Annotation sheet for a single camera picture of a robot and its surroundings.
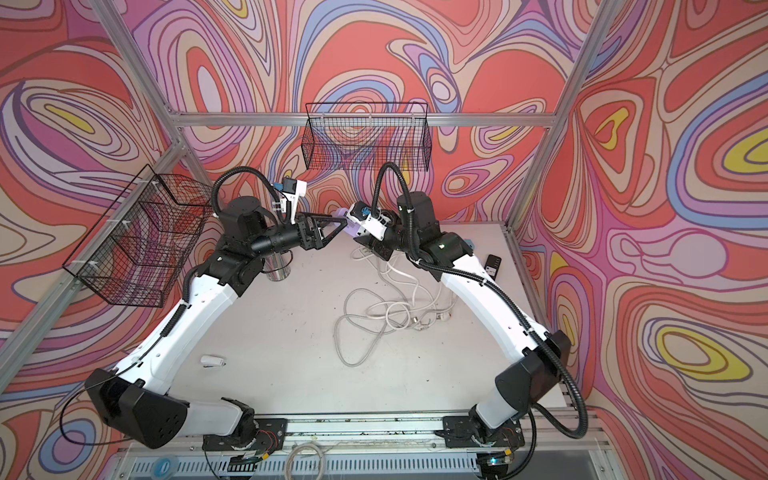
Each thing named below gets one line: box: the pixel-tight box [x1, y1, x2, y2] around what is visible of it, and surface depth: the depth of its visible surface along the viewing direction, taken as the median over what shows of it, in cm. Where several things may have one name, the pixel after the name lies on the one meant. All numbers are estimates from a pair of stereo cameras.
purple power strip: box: [334, 207, 363, 237], surface depth 68 cm
